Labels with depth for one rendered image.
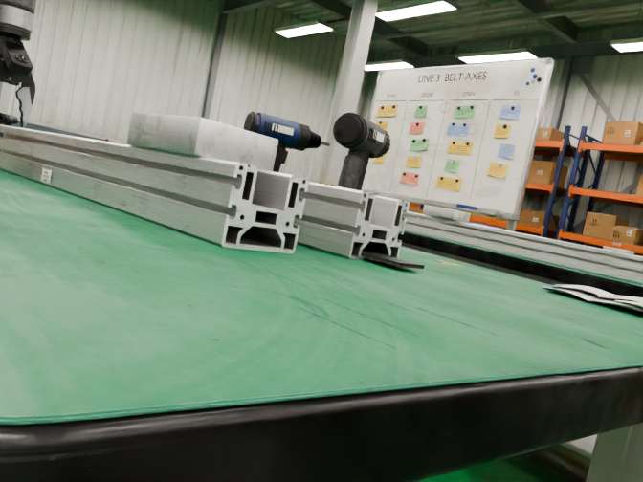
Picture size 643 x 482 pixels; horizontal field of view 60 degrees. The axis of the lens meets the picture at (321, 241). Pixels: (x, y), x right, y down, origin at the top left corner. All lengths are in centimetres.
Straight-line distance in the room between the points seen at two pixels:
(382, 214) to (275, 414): 58
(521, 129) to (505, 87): 32
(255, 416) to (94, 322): 9
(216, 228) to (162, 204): 11
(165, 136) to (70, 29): 1210
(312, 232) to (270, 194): 13
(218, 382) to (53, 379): 5
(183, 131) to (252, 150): 8
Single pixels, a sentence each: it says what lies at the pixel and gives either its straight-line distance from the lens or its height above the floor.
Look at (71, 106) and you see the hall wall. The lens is 1264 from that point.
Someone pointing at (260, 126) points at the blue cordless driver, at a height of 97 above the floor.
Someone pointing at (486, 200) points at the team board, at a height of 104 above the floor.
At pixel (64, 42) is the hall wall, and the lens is 1274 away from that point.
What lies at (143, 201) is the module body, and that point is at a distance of 71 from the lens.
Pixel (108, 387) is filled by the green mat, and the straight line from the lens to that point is 18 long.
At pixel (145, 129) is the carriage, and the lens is 72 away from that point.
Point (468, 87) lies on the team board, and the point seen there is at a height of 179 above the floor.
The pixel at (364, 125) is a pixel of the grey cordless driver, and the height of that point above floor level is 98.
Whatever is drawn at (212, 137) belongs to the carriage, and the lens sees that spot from 63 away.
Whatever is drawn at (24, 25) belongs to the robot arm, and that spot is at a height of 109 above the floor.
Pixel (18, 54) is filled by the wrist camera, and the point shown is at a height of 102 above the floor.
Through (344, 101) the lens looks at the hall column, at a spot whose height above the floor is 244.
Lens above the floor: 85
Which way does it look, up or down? 4 degrees down
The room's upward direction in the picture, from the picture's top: 11 degrees clockwise
